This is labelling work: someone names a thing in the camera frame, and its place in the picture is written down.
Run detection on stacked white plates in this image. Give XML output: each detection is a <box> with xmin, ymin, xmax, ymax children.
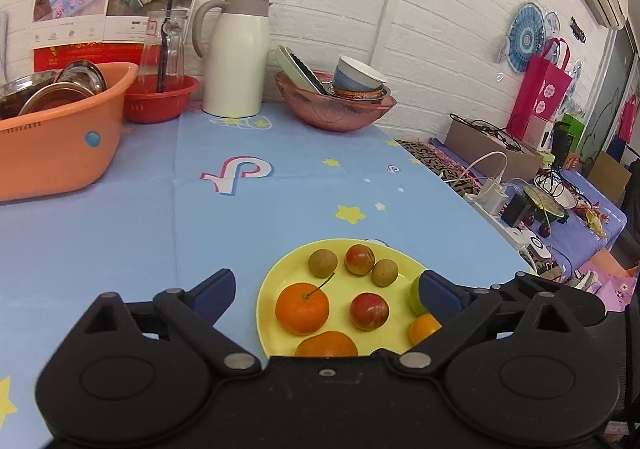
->
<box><xmin>276</xmin><ymin>45</ymin><xmax>331</xmax><ymax>96</ymax></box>

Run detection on cardboard box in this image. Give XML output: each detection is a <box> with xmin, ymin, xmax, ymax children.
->
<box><xmin>445</xmin><ymin>119</ymin><xmax>543</xmax><ymax>182</ymax></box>

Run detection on red plastic basket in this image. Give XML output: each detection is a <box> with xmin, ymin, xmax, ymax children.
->
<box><xmin>122</xmin><ymin>75</ymin><xmax>201</xmax><ymax>124</ymax></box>

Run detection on white round device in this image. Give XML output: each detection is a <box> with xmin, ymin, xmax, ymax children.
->
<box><xmin>522</xmin><ymin>235</ymin><xmax>553</xmax><ymax>261</ymax></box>

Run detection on leopard print cloth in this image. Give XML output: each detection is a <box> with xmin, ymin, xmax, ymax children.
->
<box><xmin>395</xmin><ymin>139</ymin><xmax>488</xmax><ymax>197</ymax></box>

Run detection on orange tangerine with stem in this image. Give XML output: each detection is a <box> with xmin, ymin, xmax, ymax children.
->
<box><xmin>275</xmin><ymin>272</ymin><xmax>335</xmax><ymax>336</ymax></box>

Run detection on white cable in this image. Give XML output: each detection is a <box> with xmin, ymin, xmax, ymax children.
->
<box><xmin>452</xmin><ymin>152</ymin><xmax>508</xmax><ymax>187</ymax></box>

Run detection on black power adapter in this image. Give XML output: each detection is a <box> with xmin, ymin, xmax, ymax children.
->
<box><xmin>501</xmin><ymin>193</ymin><xmax>536</xmax><ymax>228</ymax></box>

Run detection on blue and white bowl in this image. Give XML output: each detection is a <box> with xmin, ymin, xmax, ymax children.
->
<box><xmin>332</xmin><ymin>55</ymin><xmax>388</xmax><ymax>91</ymax></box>

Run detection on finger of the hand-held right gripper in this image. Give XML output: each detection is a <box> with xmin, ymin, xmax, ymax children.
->
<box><xmin>492</xmin><ymin>273</ymin><xmax>607</xmax><ymax>328</ymax></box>

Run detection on purple printed cloth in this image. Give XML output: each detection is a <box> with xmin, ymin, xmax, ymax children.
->
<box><xmin>545</xmin><ymin>169</ymin><xmax>628</xmax><ymax>280</ymax></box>

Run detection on small orange tangerine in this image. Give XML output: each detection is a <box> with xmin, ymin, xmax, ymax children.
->
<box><xmin>408</xmin><ymin>313</ymin><xmax>443</xmax><ymax>346</ymax></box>

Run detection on pink glass bowl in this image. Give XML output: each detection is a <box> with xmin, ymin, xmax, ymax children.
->
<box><xmin>273</xmin><ymin>70</ymin><xmax>397</xmax><ymax>133</ymax></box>

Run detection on steel bowl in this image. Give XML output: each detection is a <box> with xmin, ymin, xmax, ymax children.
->
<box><xmin>17</xmin><ymin>82</ymin><xmax>101</xmax><ymax>118</ymax></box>
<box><xmin>0</xmin><ymin>70</ymin><xmax>63</xmax><ymax>121</ymax></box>
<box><xmin>55</xmin><ymin>60</ymin><xmax>108</xmax><ymax>95</ymax></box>

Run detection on brown longan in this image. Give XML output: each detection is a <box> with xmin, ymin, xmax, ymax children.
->
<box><xmin>371</xmin><ymin>259</ymin><xmax>400</xmax><ymax>288</ymax></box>
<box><xmin>308</xmin><ymin>249</ymin><xmax>339</xmax><ymax>279</ymax></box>

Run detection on yellow plastic plate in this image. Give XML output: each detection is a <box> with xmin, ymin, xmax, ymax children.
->
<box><xmin>256</xmin><ymin>238</ymin><xmax>442</xmax><ymax>359</ymax></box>

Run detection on clear glass pitcher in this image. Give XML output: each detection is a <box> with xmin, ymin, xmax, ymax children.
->
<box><xmin>137</xmin><ymin>9</ymin><xmax>193</xmax><ymax>92</ymax></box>

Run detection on white power strip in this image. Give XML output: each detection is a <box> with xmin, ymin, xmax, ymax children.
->
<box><xmin>462</xmin><ymin>192</ymin><xmax>538</xmax><ymax>251</ymax></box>

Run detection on green rimmed bowl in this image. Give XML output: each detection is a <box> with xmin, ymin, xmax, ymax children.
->
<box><xmin>522</xmin><ymin>185</ymin><xmax>571</xmax><ymax>223</ymax></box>

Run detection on green gift bag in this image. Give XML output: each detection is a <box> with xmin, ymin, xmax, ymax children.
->
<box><xmin>560</xmin><ymin>113</ymin><xmax>586</xmax><ymax>140</ymax></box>

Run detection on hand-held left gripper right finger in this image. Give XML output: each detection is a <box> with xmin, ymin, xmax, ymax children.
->
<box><xmin>398</xmin><ymin>270</ymin><xmax>587</xmax><ymax>375</ymax></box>

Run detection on flat brown cardboard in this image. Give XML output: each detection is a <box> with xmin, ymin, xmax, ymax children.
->
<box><xmin>587</xmin><ymin>152</ymin><xmax>633</xmax><ymax>202</ymax></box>

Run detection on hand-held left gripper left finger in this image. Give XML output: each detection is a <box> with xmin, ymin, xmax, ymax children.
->
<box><xmin>74</xmin><ymin>268</ymin><xmax>262</xmax><ymax>376</ymax></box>

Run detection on blue printed tablecloth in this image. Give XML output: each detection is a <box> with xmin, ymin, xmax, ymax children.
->
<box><xmin>0</xmin><ymin>102</ymin><xmax>541</xmax><ymax>440</ymax></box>

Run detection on large green jujube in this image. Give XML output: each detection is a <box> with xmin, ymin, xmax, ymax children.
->
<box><xmin>410</xmin><ymin>275</ymin><xmax>432</xmax><ymax>316</ymax></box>

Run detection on small red apple back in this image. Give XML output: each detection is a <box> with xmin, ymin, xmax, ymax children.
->
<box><xmin>344</xmin><ymin>244</ymin><xmax>376</xmax><ymax>276</ymax></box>

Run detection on blue round wall fan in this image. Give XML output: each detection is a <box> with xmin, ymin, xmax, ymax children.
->
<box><xmin>502</xmin><ymin>2</ymin><xmax>546</xmax><ymax>73</ymax></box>

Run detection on orange plastic basket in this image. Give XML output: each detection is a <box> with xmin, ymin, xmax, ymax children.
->
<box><xmin>0</xmin><ymin>62</ymin><xmax>140</xmax><ymax>202</ymax></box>

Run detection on white charger plug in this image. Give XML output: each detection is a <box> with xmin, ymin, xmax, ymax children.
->
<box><xmin>477</xmin><ymin>179</ymin><xmax>509</xmax><ymax>215</ymax></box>

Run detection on black bottle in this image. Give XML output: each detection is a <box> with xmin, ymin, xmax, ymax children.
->
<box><xmin>550</xmin><ymin>122</ymin><xmax>573</xmax><ymax>170</ymax></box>

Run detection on small pink gift bag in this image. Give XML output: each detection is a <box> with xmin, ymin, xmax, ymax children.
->
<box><xmin>617</xmin><ymin>94</ymin><xmax>640</xmax><ymax>145</ymax></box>

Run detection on patterned ceramic bowl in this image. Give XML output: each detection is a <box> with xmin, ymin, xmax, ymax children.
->
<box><xmin>330</xmin><ymin>85</ymin><xmax>391</xmax><ymax>103</ymax></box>

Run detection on white thermos jug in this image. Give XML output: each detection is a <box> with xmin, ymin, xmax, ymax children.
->
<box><xmin>192</xmin><ymin>0</ymin><xmax>273</xmax><ymax>119</ymax></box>

